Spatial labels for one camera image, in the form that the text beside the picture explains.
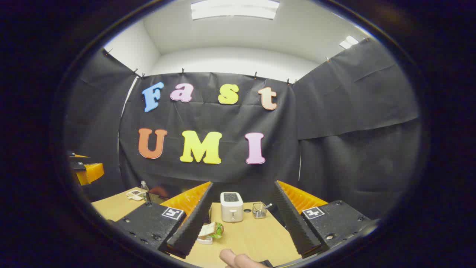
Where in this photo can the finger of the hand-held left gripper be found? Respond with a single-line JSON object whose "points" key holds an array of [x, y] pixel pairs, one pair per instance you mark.
{"points": [[91, 173], [78, 155]]}

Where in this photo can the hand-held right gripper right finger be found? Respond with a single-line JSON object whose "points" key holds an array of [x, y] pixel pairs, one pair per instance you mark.
{"points": [[293, 223]]}

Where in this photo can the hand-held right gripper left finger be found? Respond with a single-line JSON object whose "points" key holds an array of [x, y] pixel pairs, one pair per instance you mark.
{"points": [[191, 227]]}

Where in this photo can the sandwich with lettuce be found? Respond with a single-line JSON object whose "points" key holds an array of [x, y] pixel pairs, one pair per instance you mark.
{"points": [[210, 229]]}

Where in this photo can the black electric oven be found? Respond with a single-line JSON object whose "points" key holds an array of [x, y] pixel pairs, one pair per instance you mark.
{"points": [[156, 195]]}

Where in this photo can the white rectangular tray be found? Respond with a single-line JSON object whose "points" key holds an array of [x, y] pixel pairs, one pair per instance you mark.
{"points": [[204, 240]]}

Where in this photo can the metal utensil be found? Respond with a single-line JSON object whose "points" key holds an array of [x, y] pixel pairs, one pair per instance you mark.
{"points": [[268, 205]]}

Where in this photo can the white toaster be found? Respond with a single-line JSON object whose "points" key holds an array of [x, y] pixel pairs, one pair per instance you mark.
{"points": [[231, 208]]}

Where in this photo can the white divided snack plate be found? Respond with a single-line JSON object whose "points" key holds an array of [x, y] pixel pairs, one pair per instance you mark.
{"points": [[134, 194]]}

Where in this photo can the clear plastic water bottle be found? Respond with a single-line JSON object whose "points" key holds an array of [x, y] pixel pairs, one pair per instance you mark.
{"points": [[144, 186]]}

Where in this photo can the black backdrop cloth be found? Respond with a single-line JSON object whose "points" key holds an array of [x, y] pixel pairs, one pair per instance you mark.
{"points": [[334, 130]]}

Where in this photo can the small ceiling light panel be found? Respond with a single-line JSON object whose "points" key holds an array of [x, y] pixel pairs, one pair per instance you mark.
{"points": [[349, 41]]}

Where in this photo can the large ceiling light panel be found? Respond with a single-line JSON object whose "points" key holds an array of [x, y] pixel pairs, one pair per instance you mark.
{"points": [[234, 9]]}

